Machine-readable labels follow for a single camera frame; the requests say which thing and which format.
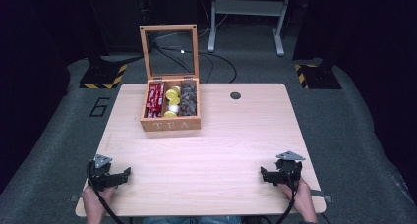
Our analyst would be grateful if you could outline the white metal desk frame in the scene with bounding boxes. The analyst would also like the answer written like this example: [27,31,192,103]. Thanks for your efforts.
[207,0,293,57]

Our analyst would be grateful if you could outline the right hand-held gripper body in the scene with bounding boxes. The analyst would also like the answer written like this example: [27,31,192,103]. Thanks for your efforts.
[274,150,307,188]

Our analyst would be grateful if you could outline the row of red packets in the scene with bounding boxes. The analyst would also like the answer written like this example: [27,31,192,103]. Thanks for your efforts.
[146,82,166,119]

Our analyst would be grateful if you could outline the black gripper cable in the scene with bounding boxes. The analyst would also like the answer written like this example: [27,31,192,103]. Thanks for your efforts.
[274,171,299,224]
[86,160,126,224]

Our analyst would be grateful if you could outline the wooden tea box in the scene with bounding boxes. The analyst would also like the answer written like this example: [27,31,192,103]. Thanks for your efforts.
[139,24,203,133]

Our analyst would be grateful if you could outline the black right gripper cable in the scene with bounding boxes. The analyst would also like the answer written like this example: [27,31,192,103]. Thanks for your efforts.
[274,171,299,224]

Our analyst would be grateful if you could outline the person's left hand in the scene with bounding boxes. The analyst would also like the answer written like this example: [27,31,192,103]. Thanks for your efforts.
[81,184,116,224]

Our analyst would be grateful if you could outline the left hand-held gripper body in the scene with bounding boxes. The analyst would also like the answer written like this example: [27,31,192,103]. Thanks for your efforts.
[86,153,116,192]

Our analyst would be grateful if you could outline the pile of dark tea packets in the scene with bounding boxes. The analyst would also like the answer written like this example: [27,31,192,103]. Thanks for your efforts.
[179,82,198,117]

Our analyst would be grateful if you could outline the black floor cables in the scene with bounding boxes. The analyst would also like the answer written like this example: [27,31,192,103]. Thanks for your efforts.
[153,36,238,84]

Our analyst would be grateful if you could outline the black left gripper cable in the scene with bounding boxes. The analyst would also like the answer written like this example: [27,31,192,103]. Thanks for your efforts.
[86,160,126,224]

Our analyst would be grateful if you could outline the black stand base striped edge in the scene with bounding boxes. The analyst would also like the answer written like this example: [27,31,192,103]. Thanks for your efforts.
[79,55,144,90]
[293,58,342,90]

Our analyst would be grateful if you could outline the person's right hand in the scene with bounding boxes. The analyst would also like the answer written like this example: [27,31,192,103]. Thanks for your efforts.
[279,177,320,224]

